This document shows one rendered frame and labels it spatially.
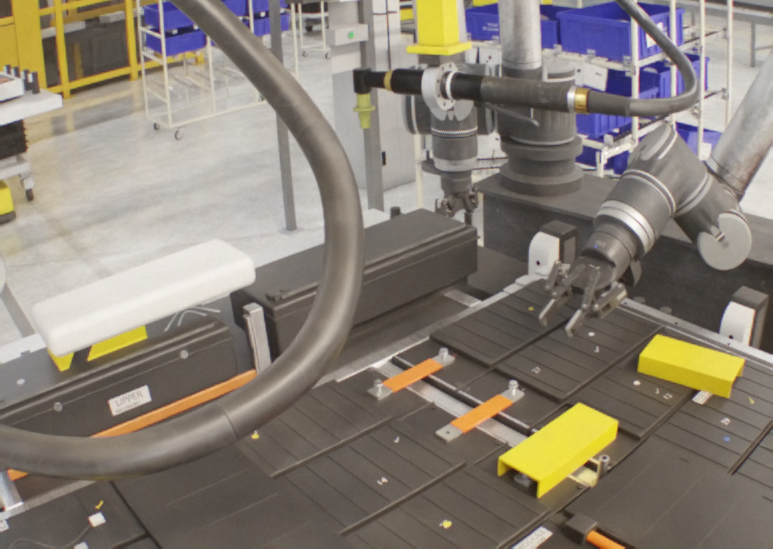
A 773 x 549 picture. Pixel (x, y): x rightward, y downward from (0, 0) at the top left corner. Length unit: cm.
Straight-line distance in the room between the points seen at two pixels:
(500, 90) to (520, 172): 93
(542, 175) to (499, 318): 89
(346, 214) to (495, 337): 71
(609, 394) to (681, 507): 27
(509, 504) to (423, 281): 55
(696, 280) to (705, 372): 86
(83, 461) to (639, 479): 67
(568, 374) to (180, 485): 58
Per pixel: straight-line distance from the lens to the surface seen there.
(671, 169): 123
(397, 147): 492
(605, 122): 344
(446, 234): 136
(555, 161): 212
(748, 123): 142
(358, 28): 372
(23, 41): 1041
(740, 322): 138
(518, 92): 122
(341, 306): 52
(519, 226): 218
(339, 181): 58
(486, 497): 93
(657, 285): 201
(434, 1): 126
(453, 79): 127
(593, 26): 346
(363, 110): 139
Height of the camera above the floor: 163
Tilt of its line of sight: 23 degrees down
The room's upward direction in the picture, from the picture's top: 3 degrees counter-clockwise
